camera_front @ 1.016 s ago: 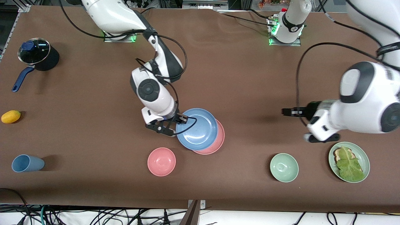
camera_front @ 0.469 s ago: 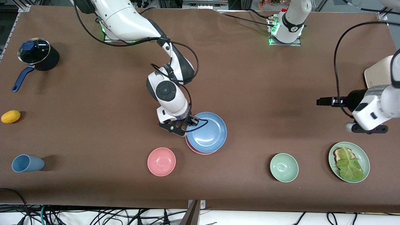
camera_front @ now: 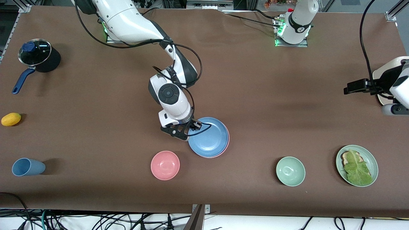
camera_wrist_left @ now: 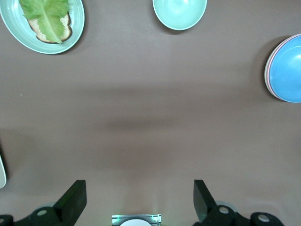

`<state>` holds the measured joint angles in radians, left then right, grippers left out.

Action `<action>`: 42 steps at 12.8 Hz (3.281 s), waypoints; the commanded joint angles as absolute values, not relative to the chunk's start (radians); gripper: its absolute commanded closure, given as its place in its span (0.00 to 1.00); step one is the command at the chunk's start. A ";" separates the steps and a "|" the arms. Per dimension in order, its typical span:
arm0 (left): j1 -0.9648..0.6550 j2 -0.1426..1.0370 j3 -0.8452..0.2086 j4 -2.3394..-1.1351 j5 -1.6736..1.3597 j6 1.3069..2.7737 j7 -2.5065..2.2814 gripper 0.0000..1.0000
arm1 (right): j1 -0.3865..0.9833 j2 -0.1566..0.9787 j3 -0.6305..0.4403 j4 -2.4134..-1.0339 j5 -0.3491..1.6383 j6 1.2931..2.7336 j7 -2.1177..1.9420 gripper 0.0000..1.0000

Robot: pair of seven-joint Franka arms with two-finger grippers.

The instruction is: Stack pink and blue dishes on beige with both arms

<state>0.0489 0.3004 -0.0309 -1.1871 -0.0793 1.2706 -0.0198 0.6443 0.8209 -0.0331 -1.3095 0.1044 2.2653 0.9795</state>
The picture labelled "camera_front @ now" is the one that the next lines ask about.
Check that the yellow lemon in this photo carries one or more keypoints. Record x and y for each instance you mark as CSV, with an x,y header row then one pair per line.
x,y
11,119

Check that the pink bowl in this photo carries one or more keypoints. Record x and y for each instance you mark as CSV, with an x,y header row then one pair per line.
x,y
165,165

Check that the blue pot with lid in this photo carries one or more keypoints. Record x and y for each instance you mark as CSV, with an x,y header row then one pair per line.
x,y
55,60

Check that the green bowl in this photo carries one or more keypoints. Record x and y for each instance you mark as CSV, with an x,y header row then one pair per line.
x,y
290,171

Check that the green plate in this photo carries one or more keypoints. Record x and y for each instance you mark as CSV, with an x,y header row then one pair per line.
x,y
374,163

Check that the bread slice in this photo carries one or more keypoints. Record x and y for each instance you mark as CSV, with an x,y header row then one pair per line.
x,y
344,156

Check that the green lettuce leaf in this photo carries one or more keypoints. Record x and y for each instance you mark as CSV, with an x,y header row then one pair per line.
x,y
358,169

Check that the blue plate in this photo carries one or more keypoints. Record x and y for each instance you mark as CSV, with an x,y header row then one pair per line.
x,y
209,140

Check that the blue cup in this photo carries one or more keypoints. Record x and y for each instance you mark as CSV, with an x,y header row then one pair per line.
x,y
28,167

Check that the dark post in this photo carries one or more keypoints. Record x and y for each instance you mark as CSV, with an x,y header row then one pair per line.
x,y
195,220

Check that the cream toaster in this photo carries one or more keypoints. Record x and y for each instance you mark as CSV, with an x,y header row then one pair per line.
x,y
385,68

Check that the pink plate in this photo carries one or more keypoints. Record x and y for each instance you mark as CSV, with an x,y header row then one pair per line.
x,y
222,151

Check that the brown table cover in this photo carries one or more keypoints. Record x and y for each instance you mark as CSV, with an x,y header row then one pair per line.
x,y
255,80

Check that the glass lid blue knob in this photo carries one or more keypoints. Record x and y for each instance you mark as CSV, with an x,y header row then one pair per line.
x,y
35,52

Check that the small metal bracket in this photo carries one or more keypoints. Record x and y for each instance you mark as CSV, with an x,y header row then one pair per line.
x,y
207,209

